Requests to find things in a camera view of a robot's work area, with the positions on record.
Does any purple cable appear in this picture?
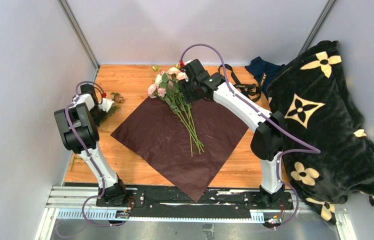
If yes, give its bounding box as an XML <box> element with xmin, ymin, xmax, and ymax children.
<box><xmin>178</xmin><ymin>43</ymin><xmax>321</xmax><ymax>229</ymax></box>
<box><xmin>63</xmin><ymin>81</ymin><xmax>127</xmax><ymax>228</ymax></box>

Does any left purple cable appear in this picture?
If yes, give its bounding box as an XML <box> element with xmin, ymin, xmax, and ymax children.
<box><xmin>63</xmin><ymin>81</ymin><xmax>127</xmax><ymax>228</ymax></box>

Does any aluminium rail frame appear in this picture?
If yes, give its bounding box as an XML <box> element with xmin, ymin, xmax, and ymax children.
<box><xmin>35</xmin><ymin>183</ymin><xmax>357</xmax><ymax>240</ymax></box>

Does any black strap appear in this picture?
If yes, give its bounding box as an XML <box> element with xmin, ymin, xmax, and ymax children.
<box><xmin>218</xmin><ymin>63</ymin><xmax>267</xmax><ymax>104</ymax></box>

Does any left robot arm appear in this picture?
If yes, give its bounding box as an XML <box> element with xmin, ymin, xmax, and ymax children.
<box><xmin>53</xmin><ymin>81</ymin><xmax>129</xmax><ymax>207</ymax></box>

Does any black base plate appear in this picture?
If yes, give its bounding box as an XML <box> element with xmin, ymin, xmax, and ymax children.
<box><xmin>95</xmin><ymin>184</ymin><xmax>295</xmax><ymax>220</ymax></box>

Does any dark red wrapping paper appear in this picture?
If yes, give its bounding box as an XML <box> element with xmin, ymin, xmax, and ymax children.
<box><xmin>111</xmin><ymin>98</ymin><xmax>248</xmax><ymax>202</ymax></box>

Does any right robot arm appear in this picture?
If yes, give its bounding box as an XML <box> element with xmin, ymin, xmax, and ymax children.
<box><xmin>181</xmin><ymin>59</ymin><xmax>285</xmax><ymax>209</ymax></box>

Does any dark blue cloth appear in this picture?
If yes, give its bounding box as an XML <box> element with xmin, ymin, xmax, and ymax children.
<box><xmin>245</xmin><ymin>56</ymin><xmax>286</xmax><ymax>100</ymax></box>

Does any black blanket with cream flowers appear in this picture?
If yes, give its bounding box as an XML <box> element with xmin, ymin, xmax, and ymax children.
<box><xmin>266</xmin><ymin>40</ymin><xmax>374</xmax><ymax>225</ymax></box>

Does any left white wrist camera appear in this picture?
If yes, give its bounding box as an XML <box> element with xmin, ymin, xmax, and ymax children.
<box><xmin>98</xmin><ymin>97</ymin><xmax>115</xmax><ymax>113</ymax></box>

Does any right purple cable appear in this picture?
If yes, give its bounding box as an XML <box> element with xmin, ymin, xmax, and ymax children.
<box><xmin>178</xmin><ymin>43</ymin><xmax>321</xmax><ymax>229</ymax></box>

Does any fake flower bunch with leaves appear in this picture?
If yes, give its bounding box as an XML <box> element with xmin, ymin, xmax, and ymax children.
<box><xmin>68</xmin><ymin>92</ymin><xmax>125</xmax><ymax>172</ymax></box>

